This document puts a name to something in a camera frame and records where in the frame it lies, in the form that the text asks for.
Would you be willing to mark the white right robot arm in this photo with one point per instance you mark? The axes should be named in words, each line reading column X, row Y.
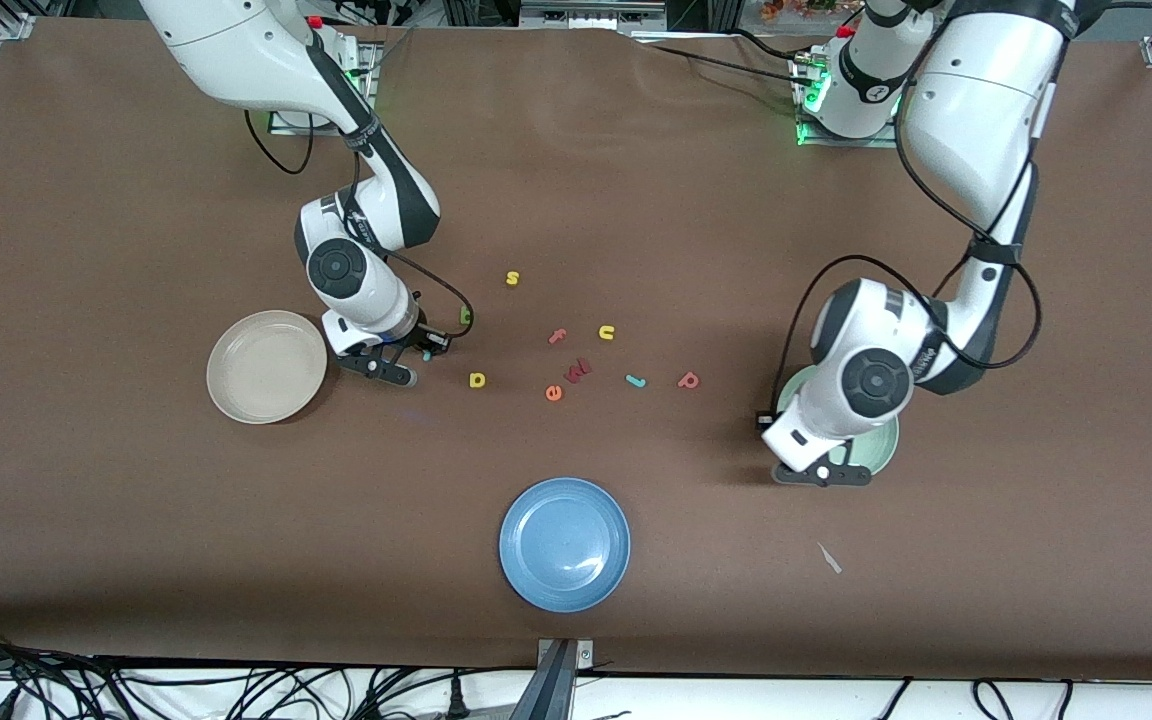
column 236, row 50

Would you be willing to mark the small white paper scrap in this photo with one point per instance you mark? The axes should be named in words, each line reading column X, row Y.
column 830, row 559

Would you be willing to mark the green round plate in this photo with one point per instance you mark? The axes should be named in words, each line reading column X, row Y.
column 871, row 452

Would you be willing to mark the silver metal box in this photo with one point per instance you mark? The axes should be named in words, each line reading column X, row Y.
column 591, row 15

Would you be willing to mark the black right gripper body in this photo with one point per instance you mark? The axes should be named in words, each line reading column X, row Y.
column 423, row 335

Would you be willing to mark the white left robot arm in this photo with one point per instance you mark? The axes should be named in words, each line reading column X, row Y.
column 976, row 90

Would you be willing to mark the beige round plate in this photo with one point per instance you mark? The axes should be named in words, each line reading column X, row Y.
column 266, row 367

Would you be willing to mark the silver metal mounting bracket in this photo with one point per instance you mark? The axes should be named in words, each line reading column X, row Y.
column 586, row 648

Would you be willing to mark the dark red foam letter w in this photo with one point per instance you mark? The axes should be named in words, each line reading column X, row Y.
column 577, row 370

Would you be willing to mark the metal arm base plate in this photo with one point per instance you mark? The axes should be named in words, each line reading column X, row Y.
column 286, row 125
column 851, row 143

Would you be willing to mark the orange decorative foliage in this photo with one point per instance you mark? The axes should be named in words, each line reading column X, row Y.
column 811, row 8

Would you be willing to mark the pink foam letter p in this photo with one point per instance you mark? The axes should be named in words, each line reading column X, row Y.
column 683, row 378

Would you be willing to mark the blue round plate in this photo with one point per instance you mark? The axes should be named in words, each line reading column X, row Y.
column 564, row 545

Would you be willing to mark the brown table cover sheet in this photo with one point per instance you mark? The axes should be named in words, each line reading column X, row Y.
column 136, row 550

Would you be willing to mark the dark aluminium pole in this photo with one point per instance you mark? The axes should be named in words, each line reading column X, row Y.
column 548, row 695

